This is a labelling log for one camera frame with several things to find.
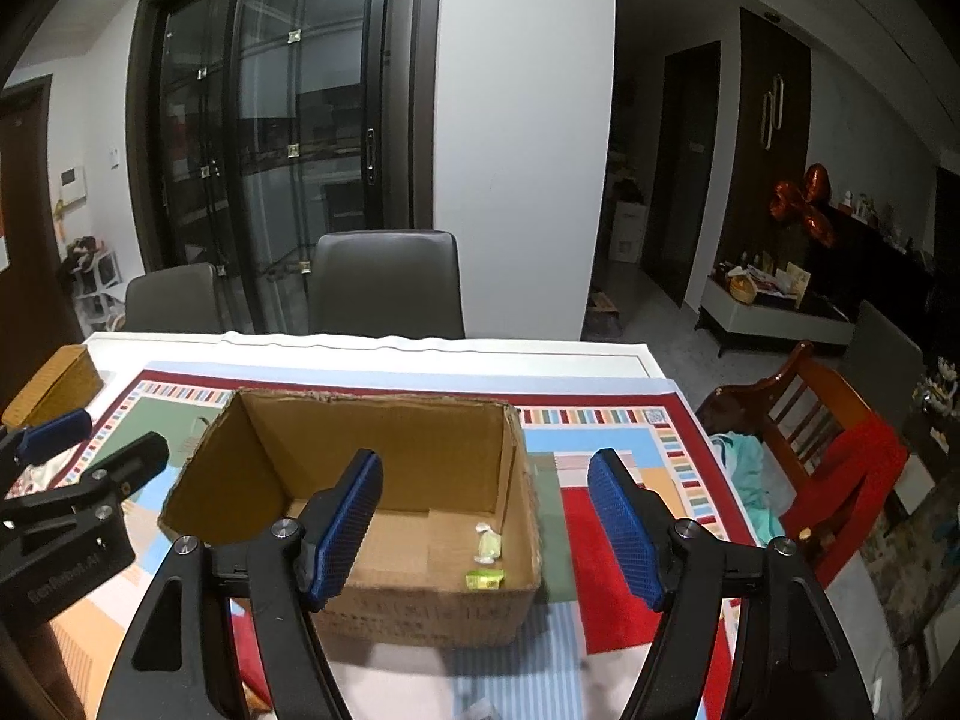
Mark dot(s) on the dark framed glass sliding door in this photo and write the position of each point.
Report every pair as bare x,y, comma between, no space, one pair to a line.
262,105

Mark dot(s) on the white wrapped candy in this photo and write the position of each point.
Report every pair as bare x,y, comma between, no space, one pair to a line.
486,541

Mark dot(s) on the brown wooden chair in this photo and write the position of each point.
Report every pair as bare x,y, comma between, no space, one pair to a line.
806,405

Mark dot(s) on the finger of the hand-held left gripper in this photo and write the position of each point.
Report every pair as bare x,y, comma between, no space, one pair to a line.
127,469
56,431

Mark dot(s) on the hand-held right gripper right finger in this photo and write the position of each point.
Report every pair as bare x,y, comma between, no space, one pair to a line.
626,532

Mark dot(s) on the white shoe rack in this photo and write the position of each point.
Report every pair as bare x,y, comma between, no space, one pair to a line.
97,292

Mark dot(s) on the dark sideboard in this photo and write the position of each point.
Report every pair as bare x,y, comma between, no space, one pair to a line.
877,270

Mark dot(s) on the white cardboard carton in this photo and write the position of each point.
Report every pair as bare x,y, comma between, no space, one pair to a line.
628,232

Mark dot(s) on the white intercom panel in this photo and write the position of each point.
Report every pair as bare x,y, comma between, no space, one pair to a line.
73,184

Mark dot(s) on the red garment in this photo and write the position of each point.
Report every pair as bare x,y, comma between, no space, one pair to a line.
855,480

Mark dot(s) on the colourful geometric tablecloth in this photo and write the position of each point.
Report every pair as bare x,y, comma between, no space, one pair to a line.
574,532

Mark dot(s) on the red foil balloon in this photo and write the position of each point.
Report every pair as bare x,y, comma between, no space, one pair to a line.
799,202

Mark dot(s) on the grey dining chair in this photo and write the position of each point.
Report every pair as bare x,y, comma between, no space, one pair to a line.
172,300
386,277

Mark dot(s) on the brown wooden door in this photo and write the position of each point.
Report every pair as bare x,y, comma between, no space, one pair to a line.
30,187

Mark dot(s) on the grey upholstered chair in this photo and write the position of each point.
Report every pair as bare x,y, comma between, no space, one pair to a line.
885,360

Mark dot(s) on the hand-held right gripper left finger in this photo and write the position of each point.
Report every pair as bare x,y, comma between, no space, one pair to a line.
341,532

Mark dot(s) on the brown cardboard box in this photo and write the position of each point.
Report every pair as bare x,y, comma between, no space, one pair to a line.
397,450

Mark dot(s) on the white low table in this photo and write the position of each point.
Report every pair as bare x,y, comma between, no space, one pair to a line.
772,322

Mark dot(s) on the woven rattan box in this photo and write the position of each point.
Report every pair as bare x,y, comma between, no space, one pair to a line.
52,382

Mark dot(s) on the small wicker basket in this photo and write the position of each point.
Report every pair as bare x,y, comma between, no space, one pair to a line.
742,287

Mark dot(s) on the dark interior door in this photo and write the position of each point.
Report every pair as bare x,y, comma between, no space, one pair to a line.
690,165

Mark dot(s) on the teal cloth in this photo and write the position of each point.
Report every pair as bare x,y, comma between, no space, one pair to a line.
746,480

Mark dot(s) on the green wrapped candy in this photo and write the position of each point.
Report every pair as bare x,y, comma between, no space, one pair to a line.
484,580

